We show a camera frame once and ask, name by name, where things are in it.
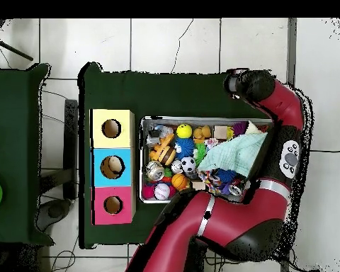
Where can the mint green knitted cloth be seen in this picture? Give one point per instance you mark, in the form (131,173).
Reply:
(235,154)

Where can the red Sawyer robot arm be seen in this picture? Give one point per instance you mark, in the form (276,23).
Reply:
(283,107)

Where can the wooden box with three holes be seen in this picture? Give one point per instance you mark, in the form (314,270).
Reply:
(113,198)

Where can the blue fuzzy puffer ball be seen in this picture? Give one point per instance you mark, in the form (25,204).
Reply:
(184,148)

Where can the black and white soccer ball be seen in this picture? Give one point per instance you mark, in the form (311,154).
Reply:
(188,165)

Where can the yellow smiley ball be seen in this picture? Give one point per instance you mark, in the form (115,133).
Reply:
(184,131)

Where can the small orange basketball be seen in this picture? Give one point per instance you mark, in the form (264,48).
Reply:
(179,181)

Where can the white baseball with red stitching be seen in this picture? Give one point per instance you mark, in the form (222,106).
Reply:
(161,191)

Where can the small wooden cube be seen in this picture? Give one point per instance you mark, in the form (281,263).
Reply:
(198,185)
(221,132)

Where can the cream knitted cloth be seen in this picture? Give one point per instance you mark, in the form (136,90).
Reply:
(253,128)

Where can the dark green side table cloth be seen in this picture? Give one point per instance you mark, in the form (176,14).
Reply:
(14,127)

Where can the black tripod leg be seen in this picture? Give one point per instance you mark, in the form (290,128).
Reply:
(14,51)

